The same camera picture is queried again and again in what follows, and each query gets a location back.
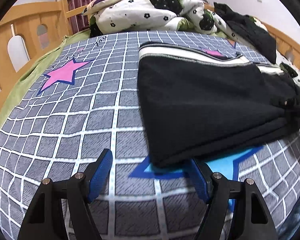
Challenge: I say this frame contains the black pants with white stripe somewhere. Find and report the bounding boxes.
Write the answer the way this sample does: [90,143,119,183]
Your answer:
[137,42,300,167]

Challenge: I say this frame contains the black clothing pile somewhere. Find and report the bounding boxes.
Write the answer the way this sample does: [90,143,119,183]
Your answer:
[213,2,276,64]

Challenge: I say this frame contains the green fleece blanket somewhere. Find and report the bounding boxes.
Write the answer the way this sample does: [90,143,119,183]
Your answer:
[0,29,90,129]

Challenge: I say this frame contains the grey checked star bedsheet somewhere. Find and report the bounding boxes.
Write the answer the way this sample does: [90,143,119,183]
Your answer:
[0,29,300,240]

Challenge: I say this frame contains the white floral black comforter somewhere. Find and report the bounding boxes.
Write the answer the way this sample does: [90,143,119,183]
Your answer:
[82,0,300,87]

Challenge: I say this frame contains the wooden bed frame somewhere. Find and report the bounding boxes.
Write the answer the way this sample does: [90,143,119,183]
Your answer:
[0,0,300,133]

